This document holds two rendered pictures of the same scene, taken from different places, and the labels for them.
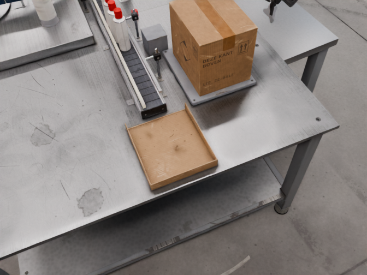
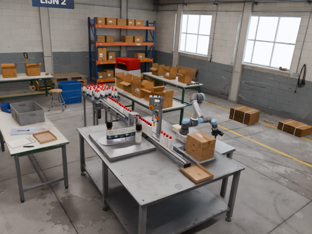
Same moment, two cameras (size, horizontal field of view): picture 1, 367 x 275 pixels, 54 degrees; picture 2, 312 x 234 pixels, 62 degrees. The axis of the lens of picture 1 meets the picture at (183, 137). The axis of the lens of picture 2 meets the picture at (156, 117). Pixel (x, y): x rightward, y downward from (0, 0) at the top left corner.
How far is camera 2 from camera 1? 211 cm
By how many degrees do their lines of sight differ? 35
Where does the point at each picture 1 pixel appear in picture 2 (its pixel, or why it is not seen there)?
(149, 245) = (184, 226)
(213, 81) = (204, 156)
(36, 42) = (137, 148)
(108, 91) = (168, 162)
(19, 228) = (159, 193)
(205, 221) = (203, 217)
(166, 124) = (192, 168)
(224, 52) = (207, 146)
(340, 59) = not seen: hidden behind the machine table
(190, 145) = (202, 173)
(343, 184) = (249, 210)
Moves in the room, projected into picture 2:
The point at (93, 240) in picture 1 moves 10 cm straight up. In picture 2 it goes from (160, 226) to (160, 219)
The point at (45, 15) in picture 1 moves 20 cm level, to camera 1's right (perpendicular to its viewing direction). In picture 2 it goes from (139, 140) to (153, 139)
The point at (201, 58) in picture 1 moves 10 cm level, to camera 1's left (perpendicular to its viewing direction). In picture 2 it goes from (202, 147) to (194, 147)
